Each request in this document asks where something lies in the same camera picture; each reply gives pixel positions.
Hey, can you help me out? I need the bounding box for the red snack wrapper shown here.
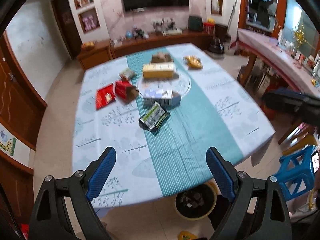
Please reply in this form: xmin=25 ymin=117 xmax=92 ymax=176
xmin=95 ymin=83 xmax=116 ymax=110

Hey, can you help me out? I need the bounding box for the green black printed packet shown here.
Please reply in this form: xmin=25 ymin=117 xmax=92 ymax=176
xmin=139 ymin=102 xmax=170 ymax=132

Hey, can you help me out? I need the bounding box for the red brown paper box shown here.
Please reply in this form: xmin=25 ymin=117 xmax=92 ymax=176
xmin=114 ymin=81 xmax=139 ymax=103

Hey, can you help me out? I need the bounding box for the white blue box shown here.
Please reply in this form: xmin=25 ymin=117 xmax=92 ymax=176
xmin=143 ymin=88 xmax=182 ymax=107

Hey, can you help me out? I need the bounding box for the small green white wrapper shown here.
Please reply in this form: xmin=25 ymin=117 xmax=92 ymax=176
xmin=119 ymin=68 xmax=136 ymax=81

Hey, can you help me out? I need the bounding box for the yellow snack bag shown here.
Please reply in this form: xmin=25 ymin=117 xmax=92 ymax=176
xmin=184 ymin=56 xmax=203 ymax=69

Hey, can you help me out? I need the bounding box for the yellow rectangular carton box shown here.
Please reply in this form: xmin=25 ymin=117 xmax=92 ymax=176
xmin=142 ymin=63 xmax=175 ymax=79

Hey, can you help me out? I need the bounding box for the brown pulp cup carrier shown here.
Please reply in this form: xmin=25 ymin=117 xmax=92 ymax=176
xmin=150 ymin=51 xmax=173 ymax=64

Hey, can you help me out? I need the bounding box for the round yellow trash bin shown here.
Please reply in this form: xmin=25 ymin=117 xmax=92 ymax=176
xmin=174 ymin=181 xmax=219 ymax=220

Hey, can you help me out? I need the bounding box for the pink covered side table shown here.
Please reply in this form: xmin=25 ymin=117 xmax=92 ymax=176
xmin=232 ymin=29 xmax=319 ymax=98

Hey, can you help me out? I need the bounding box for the blue plastic stool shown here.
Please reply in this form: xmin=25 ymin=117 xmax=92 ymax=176
xmin=273 ymin=145 xmax=319 ymax=202

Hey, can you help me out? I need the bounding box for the left yellow slipper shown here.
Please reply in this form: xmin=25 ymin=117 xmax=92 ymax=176
xmin=177 ymin=231 xmax=198 ymax=240

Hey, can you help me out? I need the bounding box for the patterned teal white tablecloth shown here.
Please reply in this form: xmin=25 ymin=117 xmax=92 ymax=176
xmin=72 ymin=43 xmax=275 ymax=211

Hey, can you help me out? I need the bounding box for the brown wooden door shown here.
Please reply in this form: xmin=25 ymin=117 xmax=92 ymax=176
xmin=1 ymin=33 xmax=47 ymax=150

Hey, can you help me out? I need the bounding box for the red basket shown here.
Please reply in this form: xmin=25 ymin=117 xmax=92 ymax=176
xmin=203 ymin=22 xmax=215 ymax=35

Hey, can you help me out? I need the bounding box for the wooden tv cabinet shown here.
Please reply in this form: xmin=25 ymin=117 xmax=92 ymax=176
xmin=76 ymin=30 xmax=214 ymax=70

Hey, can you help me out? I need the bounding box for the black toaster appliance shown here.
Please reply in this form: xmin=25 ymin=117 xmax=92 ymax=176
xmin=188 ymin=15 xmax=203 ymax=32

